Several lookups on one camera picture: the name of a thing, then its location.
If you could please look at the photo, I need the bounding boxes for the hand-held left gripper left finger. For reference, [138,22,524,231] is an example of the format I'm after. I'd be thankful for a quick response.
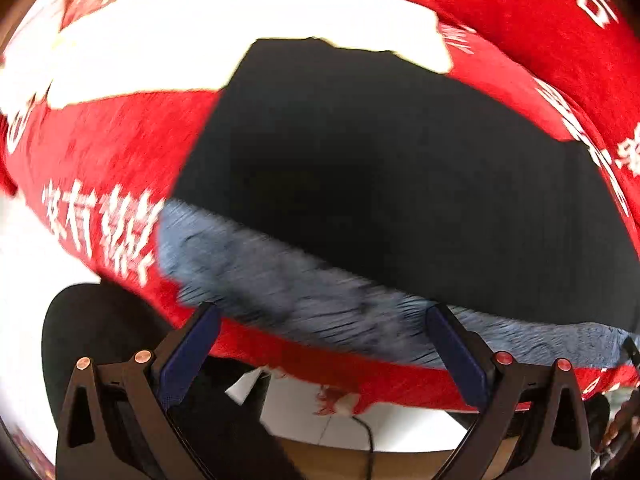
[55,302,222,480]

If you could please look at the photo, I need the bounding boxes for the blue-grey leaf-patterned cloth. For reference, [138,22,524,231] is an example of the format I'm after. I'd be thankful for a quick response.
[157,199,640,371]

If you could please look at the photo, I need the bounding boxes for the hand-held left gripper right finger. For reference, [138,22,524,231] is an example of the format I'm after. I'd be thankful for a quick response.
[426,304,593,480]

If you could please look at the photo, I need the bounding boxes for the black cable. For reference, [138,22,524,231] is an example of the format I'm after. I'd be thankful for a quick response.
[349,413,376,480]

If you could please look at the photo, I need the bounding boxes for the black pants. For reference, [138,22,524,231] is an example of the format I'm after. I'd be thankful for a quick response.
[170,37,628,331]

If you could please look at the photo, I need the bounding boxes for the red printed blanket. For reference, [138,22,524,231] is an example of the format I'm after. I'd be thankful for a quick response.
[0,0,640,415]

